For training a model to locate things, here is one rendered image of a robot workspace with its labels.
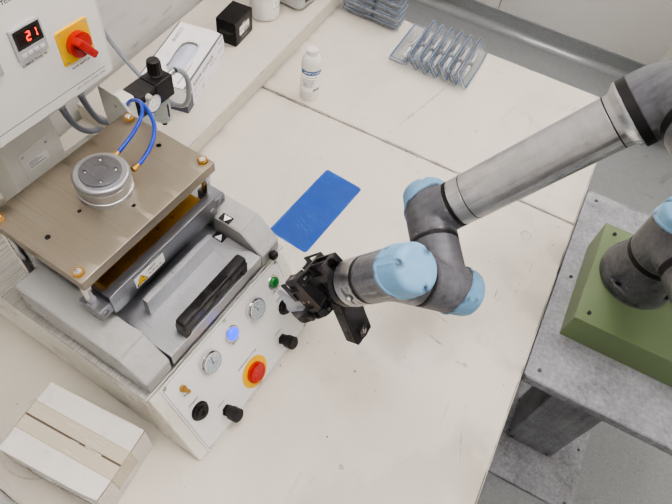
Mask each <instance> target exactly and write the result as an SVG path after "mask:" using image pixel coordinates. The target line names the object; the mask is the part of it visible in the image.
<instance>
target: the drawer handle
mask: <svg viewBox="0 0 672 504"><path fill-rule="evenodd" d="M246 272H247V262H246V259H245V258H244V257H243V256H241V255H239V254H237V255H235V256H234V258H233V259H232V260H231V261H230V262H229V263H228V264H227V265H226V266H225V267H224V268H223V269H222V270H221V271H220V273H219V274H218V275H217V276H216V277H215V278H214V279H213V280H212V281H211V282H210V283H209V284H208V285H207V287H206V288H205V289H204V290H203V291H202V292H201V293H200V294H199V295H198V296H197V297H196V298H195V299H194V300H193V302H192V303H191V304H190V305H189V306H188V307H187V308H186V309H185V310H184V311H183V312H182V313H181V314H180V315H179V317H178V318H177V319H176V324H175V326H176V330H177V332H178V333H179V334H181V335H182V336H183V337H185V338H188V337H189V336H190V335H191V327H192V326H193V325H194V324H195V322H196V321H197V320H198V319H199V318H200V317H201V316H202V315H203V314H204V312H205V311H206V310H207V309H208V308H209V307H210V306H211V305H212V304H213V303H214V301H215V300H216V299H217V298H218V297H219V296H220V295H221V294H222V293H223V291H224V290H225V289H226V288H227V287H228V286H229V285H230V284H231V283H232V282H233V280H234V279H235V278H236V277H237V276H238V275H239V274H241V275H245V273H246Z"/></svg>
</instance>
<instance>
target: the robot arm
mask: <svg viewBox="0 0 672 504"><path fill-rule="evenodd" d="M659 141H663V143H664V145H665V147H666V149H667V151H668V153H669V155H670V157H671V159H672V58H670V59H666V60H662V61H659V62H656V63H652V64H649V65H647V66H644V67H642V68H639V69H637V70H634V71H632V72H631V73H629V74H627V75H625V76H623V77H621V78H620V79H618V80H616V81H614V82H612V83H611V85H610V88H609V91H608V93H607V94H606V95H605V96H603V97H601V98H599V99H597V100H595V101H593V102H592V103H590V104H588V105H586V106H584V107H582V108H581V109H579V110H577V111H575V112H573V113H571V114H569V115H568V116H566V117H564V118H562V119H560V120H558V121H556V122H555V123H553V124H551V125H549V126H547V127H545V128H544V129H542V130H540V131H538V132H536V133H534V134H532V135H531V136H529V137H527V138H525V139H523V140H521V141H519V142H518V143H516V144H514V145H512V146H510V147H508V148H507V149H505V150H503V151H501V152H499V153H497V154H495V155H494V156H492V157H490V158H488V159H486V160H484V161H482V162H481V163H479V164H477V165H475V166H473V167H471V168H470V169H468V170H466V171H464V172H462V173H460V174H458V175H457V176H455V177H453V178H451V179H449V180H447V181H446V182H444V181H443V180H441V179H439V178H436V177H426V178H425V179H422V180H421V179H417V180H415V181H413V182H411V183H410V184H409V185H408V186H407V187H406V189H405V190H404V193H403V203H404V218H405V220H406V223H407V229H408V234H409V240H410V242H404V243H394V244H391V245H388V246H386V247H385V248H382V249H378V250H375V251H372V252H368V253H365V254H361V255H358V256H354V257H351V258H348V259H345V260H342V259H341V258H340V257H339V255H338V254H337V253H336V252H333V253H330V254H327V255H324V254H323V253H322V252H318V253H315V254H312V255H309V256H306V257H304V259H305V260H306V261H307V262H306V264H305V265H304V266H303V267H302V268H303V269H302V270H299V272H297V273H296V274H294V275H290V276H289V278H288V279H287V280H286V282H285V284H282V285H281V287H282V288H283V289H284V290H285V291H286V292H287V293H286V292H284V291H283V290H278V295H279V296H280V297H281V299H282V300H283V301H284V303H285V304H286V308H287V310H288V311H289V312H290V313H291V314H292V315H293V316H294V317H295V318H297V319H298V320H299V321H300V322H301V323H307V322H310V321H315V319H321V318H323V317H326V316H327V315H329V314H330V313H331V312H332V310H333V311H334V313H335V316H336V318H337V320H338V322H339V325H340V327H341V329H342V331H343V334H344V336H345V338H346V341H349V342H352V343H354V344H357V345H359V344H360V343H361V341H362V340H363V339H364V337H366V335H367V333H368V332H369V329H370V328H371V325H370V322H369V319H368V317H367V314H366V312H365V309H364V306H366V305H371V304H378V303H383V302H397V303H402V304H406V305H410V306H416V307H420V308H424V309H428V310H433V311H437V312H440V313H441V314H444V315H449V314H451V315H457V316H467V315H471V314H472V313H474V312H475V311H476V310H477V309H478V308H479V307H480V305H481V304H482V302H483V299H484V296H485V283H484V280H483V277H482V276H481V275H480V274H479V273H478V272H477V271H475V270H473V269H472V268H471V267H467V266H465V263H464V258H463V254H462V250H461V245H460V241H459V236H458V232H457V230H458V229H460V228H462V227H464V226H466V225H468V224H470V223H472V222H474V221H476V220H479V219H481V218H483V217H485V216H487V215H489V214H491V213H493V212H495V211H497V210H499V209H501V208H503V207H505V206H508V205H510V204H512V203H514V202H516V201H518V200H520V199H522V198H524V197H526V196H528V195H530V194H532V193H535V192H537V191H539V190H541V189H543V188H545V187H547V186H549V185H551V184H553V183H555V182H557V181H559V180H561V179H564V178H566V177H568V176H570V175H572V174H574V173H576V172H578V171H580V170H582V169H584V168H586V167H588V166H590V165H593V164H595V163H597V162H599V161H601V160H603V159H605V158H607V157H609V156H611V155H613V154H615V153H617V152H619V151H622V150H624V149H626V148H628V147H630V146H632V145H637V146H641V147H645V148H646V147H648V146H650V145H652V144H654V143H656V142H659ZM314 256H316V257H315V258H314V259H313V260H311V259H310V258H311V257H314ZM303 270H304V271H303ZM599 272H600V277H601V279H602V282H603V284H604V285H605V287H606V288H607V290H608V291H609V292H610V293H611V294H612V295H613V296H614V297H615V298H616V299H617V300H619V301H620V302H622V303H624V304H626V305H628V306H630V307H633V308H636V309H641V310H653V309H657V308H660V307H662V306H664V305H665V304H666V303H668V302H669V301H670V303H671V305H672V196H671V197H669V198H668V199H666V200H665V201H664V202H663V203H662V204H661V205H659V206H658V207H656V208H655V210H654V211H653V214H652V215H651V216H650V217H649V218H648V219H647V220H646V221H645V223H644V224H643V225H642V226H641V227H640V228H639V229H638V230H637V231H636V233H635V234H634V235H633V236H632V237H630V238H629V239H627V240H624V241H621V242H618V243H616V244H614V245H613V246H612V247H610V248H609V249H608V250H607V252H606V253H605V254H604V255H603V257H602V258H601V261H600V265H599ZM287 286H288V287H289V288H288V287H287Z"/></svg>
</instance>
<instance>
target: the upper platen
mask: <svg viewBox="0 0 672 504"><path fill-rule="evenodd" d="M200 200H201V199H199V198H197V197H196V196H194V195H192V194H189V195H188V196H187V197H186V198H185V199H184V200H183V201H182V202H181V203H180V204H179V205H178V206H176V207H175V208H174V209H173V210H172V211H171V212H170V213H169V214H168V215H167V216H166V217H165V218H164V219H162V220H161V221H160V222H159V223H158V224H157V225H156V226H155V227H154V228H153V229H152V230H151V231H149V232H148V233H147V234H146V235H145V236H144V237H143V238H142V239H141V240H140V241H139V242H138V243H136V244H135V245H134V246H133V247H132V248H131V249H130V250H129V251H128V252H127V253H126V254H125V255H124V256H122V257H121V258H120V259H119V260H118V261H117V262H116V263H115V264H114V265H113V266H112V267H111V268H109V269H108V270H107V271H106V272H105V273H104V274H103V275H102V276H101V277H100V278H99V279H98V280H97V281H95V282H94V283H93V284H92V287H93V289H94V290H95V291H97V292H98V293H100V294H101V295H102V292H103V291H105V290H106V289H107V288H108V287H109V286H110V285H111V284H112V283H113V282H114V281H115V280H116V279H117V278H118V277H119V276H120V275H121V274H122V273H124V272H125V271H126V270H127V269H128V268H129V267H130V266H131V265H132V264H133V263H134V262H135V261H136V260H137V259H138V258H139V257H140V256H142V255H143V254H144V253H145V252H146V251H147V250H148V249H149V248H150V247H151V246H152V245H153V244H154V243H155V242H156V241H157V240H158V239H159V238H161V237H162V236H163V235H164V234H165V233H166V232H167V231H168V230H169V229H170V228H171V227H172V226H173V225H174V224H175V223H176V222H177V221H179V220H180V219H181V218H182V217H183V216H184V215H185V214H186V213H187V212H188V211H189V210H190V209H191V208H192V207H193V206H194V205H195V204H196V203H198V202H199V201H200Z"/></svg>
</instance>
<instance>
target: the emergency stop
mask: <svg viewBox="0 0 672 504"><path fill-rule="evenodd" d="M264 374H265V365H264V363H263V362H260V361H256V362H254V363H253V364H252V365H251V366H250V368H249V370H248V374H247V378H248V380H249V382H251V383H254V384H255V383H258V382H259V381H260V380H261V379H262V378H263V376H264Z"/></svg>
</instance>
